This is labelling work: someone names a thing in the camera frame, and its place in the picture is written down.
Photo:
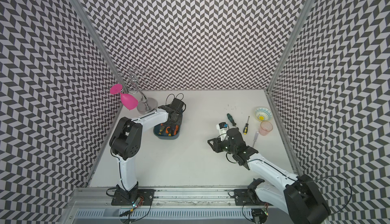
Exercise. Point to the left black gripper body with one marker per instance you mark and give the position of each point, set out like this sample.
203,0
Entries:
178,119

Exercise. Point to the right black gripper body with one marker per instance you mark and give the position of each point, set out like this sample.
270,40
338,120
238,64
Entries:
228,148

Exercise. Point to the small yellow black screwdriver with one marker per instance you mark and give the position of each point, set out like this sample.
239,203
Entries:
245,130

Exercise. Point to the long orange black screwdriver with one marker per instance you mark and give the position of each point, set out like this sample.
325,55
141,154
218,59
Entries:
176,129

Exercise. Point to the green handled screwdriver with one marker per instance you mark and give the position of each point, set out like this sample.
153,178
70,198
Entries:
230,118

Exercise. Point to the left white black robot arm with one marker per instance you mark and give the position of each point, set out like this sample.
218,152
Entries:
126,142

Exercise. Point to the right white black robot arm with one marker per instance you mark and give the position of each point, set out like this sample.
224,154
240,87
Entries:
298,196

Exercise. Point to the teal plastic storage box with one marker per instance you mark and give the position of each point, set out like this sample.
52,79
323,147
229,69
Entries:
165,137

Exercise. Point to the pink translucent cup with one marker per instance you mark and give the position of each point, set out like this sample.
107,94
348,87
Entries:
265,128

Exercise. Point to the patterned ceramic bowl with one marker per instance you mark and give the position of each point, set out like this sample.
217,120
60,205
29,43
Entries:
263,114

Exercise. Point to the pink plastic wine glass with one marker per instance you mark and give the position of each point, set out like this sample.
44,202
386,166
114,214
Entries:
129,101

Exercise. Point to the chrome glass holder stand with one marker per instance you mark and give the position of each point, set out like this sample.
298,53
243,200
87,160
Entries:
132,80

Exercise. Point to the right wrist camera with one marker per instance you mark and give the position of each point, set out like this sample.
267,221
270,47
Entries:
222,128

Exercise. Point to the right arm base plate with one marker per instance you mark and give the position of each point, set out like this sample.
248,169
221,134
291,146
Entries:
248,195

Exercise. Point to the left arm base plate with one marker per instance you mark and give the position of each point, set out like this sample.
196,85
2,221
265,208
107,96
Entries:
129,199

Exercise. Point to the aluminium front rail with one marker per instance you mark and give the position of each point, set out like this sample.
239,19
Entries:
163,197

